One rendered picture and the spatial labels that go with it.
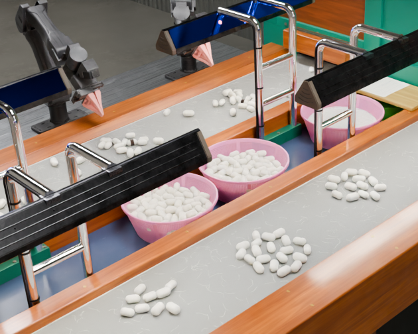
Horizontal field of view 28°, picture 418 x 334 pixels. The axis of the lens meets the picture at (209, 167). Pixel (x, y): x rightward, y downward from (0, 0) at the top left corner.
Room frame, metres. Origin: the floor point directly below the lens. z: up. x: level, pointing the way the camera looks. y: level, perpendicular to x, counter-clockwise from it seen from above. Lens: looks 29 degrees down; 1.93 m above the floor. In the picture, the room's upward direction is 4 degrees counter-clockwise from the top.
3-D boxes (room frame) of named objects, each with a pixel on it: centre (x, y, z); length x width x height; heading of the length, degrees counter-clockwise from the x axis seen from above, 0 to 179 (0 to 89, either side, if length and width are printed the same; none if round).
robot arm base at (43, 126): (2.66, 0.51, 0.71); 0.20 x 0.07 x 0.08; 130
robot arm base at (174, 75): (3.04, 0.05, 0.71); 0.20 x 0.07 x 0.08; 130
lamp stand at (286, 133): (2.44, -0.17, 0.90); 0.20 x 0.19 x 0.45; 130
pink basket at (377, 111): (2.40, -0.44, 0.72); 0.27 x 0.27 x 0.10
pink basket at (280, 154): (2.12, -0.10, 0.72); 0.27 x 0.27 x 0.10
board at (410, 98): (2.54, -0.60, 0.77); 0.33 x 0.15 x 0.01; 40
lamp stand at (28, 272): (1.51, 0.31, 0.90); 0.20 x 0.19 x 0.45; 130
